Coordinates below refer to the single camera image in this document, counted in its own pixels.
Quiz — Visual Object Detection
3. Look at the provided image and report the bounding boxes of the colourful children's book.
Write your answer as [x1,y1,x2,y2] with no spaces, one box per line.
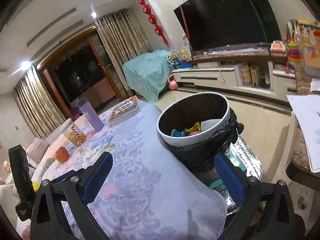
[108,95,140,123]

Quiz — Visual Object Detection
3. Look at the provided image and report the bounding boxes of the white paper sheet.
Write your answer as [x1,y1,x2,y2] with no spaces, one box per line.
[286,94,320,173]

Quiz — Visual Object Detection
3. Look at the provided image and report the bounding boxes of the glass sliding door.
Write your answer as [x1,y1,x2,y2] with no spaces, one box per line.
[36,27,130,120]

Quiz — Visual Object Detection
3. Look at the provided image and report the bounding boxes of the red hanging heart decoration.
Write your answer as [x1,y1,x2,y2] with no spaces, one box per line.
[137,0,170,48]

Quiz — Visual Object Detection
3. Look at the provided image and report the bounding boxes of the red apple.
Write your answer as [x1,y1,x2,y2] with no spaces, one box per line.
[55,146,69,164]

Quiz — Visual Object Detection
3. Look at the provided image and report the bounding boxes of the black television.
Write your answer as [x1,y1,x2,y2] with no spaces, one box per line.
[173,0,283,53]

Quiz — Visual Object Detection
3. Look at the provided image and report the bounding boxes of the green cord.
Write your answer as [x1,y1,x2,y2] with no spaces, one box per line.
[246,0,273,60]

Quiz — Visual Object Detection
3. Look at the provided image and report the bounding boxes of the floral sofa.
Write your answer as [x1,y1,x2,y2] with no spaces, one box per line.
[0,134,63,238]

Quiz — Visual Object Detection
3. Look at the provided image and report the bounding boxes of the beige patterned curtain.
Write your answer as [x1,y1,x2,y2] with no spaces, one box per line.
[94,9,150,55]
[13,66,67,138]

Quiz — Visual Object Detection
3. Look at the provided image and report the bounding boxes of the teal covered furniture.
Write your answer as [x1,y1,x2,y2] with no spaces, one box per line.
[122,49,173,103]

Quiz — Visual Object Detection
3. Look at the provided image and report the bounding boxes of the rainbow stacking ring toy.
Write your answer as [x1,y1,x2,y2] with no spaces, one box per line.
[285,41,302,74]

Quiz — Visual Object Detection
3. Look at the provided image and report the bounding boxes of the yellow snack wrapper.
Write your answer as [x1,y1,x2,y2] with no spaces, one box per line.
[185,122,202,133]

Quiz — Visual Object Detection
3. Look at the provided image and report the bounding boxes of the purple thermos bottle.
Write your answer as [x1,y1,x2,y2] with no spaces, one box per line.
[76,96,105,132]

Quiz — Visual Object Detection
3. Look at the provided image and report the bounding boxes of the stacked yellow containers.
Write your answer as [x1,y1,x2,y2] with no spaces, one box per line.
[240,65,251,86]

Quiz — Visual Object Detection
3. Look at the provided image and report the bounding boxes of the yellow wooden rack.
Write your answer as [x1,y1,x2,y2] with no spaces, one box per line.
[251,65,260,87]

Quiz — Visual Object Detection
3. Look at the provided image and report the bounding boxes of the ferris wheel toy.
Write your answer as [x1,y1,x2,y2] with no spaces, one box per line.
[166,50,182,68]

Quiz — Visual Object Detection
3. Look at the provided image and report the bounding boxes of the white trash bin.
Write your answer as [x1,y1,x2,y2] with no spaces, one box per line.
[156,92,244,173]

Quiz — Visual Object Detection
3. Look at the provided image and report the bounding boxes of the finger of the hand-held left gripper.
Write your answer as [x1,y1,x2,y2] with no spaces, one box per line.
[52,169,77,184]

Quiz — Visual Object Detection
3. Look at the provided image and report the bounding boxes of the yellow picture box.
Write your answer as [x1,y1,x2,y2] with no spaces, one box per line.
[296,19,320,77]

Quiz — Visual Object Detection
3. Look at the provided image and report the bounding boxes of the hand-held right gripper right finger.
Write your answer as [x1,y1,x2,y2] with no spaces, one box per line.
[214,152,306,240]

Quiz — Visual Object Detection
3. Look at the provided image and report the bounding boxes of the white television cabinet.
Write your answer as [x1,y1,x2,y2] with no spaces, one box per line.
[172,44,300,103]

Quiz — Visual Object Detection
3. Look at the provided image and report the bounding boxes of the silver foil mat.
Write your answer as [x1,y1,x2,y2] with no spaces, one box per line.
[200,135,265,215]

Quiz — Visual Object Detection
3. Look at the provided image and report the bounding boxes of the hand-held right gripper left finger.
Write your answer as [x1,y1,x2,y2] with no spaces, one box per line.
[29,151,114,240]

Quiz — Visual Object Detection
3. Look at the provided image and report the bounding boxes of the pink kettlebell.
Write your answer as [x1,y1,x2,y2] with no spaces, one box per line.
[168,74,178,90]

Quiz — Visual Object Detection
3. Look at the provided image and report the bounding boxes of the striped pink pillow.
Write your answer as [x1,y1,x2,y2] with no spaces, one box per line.
[26,138,49,163]

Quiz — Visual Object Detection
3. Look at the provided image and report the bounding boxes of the toy cash register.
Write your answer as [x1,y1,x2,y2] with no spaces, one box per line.
[271,40,286,53]

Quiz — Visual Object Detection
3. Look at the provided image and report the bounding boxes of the clear plastic snack jar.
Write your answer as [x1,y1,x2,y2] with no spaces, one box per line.
[59,118,86,147]

